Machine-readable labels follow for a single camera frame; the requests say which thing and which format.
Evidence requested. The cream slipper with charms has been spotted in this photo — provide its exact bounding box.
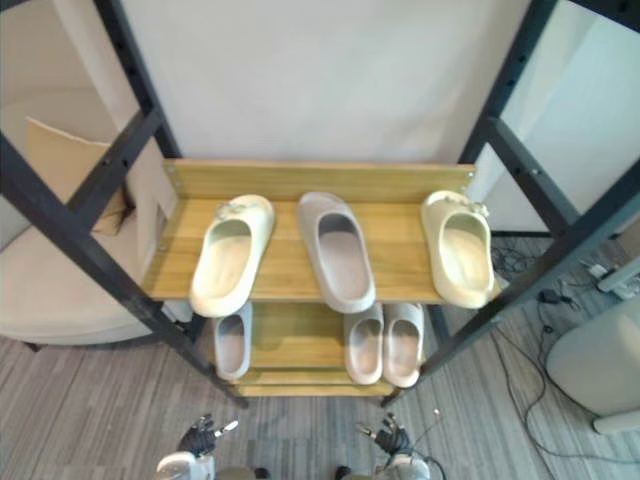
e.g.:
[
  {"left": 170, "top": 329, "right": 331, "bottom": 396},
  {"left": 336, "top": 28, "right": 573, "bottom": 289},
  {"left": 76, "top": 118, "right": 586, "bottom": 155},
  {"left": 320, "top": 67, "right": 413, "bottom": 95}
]
[
  {"left": 188, "top": 194, "right": 276, "bottom": 318},
  {"left": 420, "top": 189, "right": 496, "bottom": 308}
]

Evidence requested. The cardboard sheet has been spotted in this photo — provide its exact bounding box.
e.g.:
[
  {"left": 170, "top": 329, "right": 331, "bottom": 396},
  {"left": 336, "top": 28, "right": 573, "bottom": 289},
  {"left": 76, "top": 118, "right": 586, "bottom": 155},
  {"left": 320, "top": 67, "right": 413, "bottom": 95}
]
[{"left": 25, "top": 115, "right": 178, "bottom": 256}]

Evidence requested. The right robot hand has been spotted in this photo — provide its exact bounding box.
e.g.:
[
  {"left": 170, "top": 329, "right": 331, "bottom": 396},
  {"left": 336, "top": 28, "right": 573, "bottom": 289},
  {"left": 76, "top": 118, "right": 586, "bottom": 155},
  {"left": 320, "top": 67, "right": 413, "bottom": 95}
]
[{"left": 355, "top": 410, "right": 416, "bottom": 457}]

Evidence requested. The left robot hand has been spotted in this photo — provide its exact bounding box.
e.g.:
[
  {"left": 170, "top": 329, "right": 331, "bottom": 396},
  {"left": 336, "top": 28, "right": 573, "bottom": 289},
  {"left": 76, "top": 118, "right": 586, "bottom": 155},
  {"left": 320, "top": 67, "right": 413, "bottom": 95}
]
[{"left": 179, "top": 414, "right": 240, "bottom": 457}]

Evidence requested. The light pink slipper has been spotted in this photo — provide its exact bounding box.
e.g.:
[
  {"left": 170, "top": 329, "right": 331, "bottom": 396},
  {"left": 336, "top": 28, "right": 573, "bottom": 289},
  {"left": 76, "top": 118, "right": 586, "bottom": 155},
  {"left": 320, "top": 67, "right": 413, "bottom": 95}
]
[
  {"left": 342, "top": 301, "right": 385, "bottom": 385},
  {"left": 382, "top": 302, "right": 425, "bottom": 389}
]

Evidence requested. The black metal shoe rack frame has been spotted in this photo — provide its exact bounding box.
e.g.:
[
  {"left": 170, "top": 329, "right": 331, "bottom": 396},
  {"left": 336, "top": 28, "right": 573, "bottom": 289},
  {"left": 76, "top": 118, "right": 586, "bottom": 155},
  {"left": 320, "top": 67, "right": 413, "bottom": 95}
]
[{"left": 0, "top": 0, "right": 640, "bottom": 410}]

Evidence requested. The black cable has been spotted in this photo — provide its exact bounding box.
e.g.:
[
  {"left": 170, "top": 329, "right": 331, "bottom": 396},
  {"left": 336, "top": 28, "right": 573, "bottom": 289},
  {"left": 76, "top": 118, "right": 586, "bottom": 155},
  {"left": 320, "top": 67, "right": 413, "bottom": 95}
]
[{"left": 487, "top": 279, "right": 640, "bottom": 459}]

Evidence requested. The grey-beige slide slipper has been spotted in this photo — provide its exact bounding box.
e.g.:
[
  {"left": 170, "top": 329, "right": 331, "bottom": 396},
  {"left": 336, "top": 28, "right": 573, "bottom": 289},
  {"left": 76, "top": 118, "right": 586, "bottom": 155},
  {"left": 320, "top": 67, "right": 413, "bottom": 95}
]
[{"left": 296, "top": 191, "right": 378, "bottom": 313}]

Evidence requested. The thin metal rod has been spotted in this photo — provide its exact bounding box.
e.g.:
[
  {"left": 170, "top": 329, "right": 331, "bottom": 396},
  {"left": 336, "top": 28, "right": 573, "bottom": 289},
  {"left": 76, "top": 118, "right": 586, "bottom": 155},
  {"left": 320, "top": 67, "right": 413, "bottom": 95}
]
[{"left": 413, "top": 408, "right": 442, "bottom": 446}]

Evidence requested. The beige round sofa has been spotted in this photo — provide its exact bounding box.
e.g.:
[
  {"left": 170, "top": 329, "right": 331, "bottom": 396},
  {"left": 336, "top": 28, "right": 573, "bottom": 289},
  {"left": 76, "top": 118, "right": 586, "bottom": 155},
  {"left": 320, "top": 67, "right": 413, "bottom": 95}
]
[{"left": 0, "top": 0, "right": 181, "bottom": 346}]

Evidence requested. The wooden rack shelf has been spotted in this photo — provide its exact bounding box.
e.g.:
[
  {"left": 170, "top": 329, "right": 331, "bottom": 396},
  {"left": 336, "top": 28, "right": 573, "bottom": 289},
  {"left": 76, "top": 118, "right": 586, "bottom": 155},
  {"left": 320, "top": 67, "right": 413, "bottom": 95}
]
[
  {"left": 139, "top": 159, "right": 503, "bottom": 304},
  {"left": 209, "top": 301, "right": 431, "bottom": 372},
  {"left": 228, "top": 369, "right": 396, "bottom": 399}
]

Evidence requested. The white round-cornered appliance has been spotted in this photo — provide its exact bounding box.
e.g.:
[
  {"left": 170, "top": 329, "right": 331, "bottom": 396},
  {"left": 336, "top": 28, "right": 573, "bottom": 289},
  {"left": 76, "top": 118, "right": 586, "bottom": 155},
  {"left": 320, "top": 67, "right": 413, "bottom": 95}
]
[{"left": 546, "top": 300, "right": 640, "bottom": 435}]

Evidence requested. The grey slide slipper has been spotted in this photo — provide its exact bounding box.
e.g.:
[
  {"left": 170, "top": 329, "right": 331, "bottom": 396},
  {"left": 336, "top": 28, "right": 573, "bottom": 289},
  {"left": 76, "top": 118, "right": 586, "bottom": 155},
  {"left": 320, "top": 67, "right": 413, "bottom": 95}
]
[{"left": 213, "top": 301, "right": 254, "bottom": 381}]

